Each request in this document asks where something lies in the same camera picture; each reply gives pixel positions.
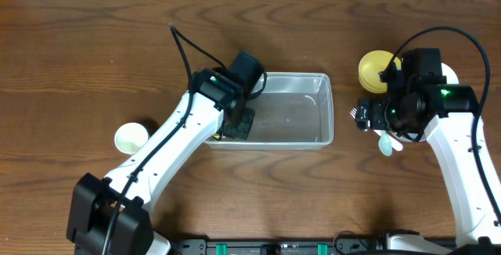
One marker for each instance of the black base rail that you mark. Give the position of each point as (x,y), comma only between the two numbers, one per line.
(341,244)

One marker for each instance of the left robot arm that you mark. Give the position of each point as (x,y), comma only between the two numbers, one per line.
(112,215)

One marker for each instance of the grey plastic bowl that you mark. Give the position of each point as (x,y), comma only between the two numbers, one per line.
(405,136)

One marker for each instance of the pink plastic fork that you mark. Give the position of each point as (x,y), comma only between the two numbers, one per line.
(395,143)

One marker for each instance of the white plastic bowl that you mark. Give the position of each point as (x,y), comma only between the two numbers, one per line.
(451,77)

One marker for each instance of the mint green plastic spoon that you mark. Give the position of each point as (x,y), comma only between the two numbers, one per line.
(384,144)

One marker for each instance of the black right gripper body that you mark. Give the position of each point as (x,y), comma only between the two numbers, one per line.
(380,105)

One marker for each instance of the yellow plastic cup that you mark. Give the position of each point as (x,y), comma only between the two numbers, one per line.
(216,135)

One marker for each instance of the white plastic cup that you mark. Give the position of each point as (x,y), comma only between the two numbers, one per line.
(130,137)

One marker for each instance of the clear plastic container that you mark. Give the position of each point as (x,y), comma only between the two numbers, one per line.
(294,111)

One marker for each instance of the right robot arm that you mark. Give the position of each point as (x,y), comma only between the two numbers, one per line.
(446,116)

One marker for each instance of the yellow plastic bowl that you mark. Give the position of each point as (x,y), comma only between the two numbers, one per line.
(369,67)

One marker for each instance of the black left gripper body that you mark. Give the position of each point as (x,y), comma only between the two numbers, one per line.
(242,129)

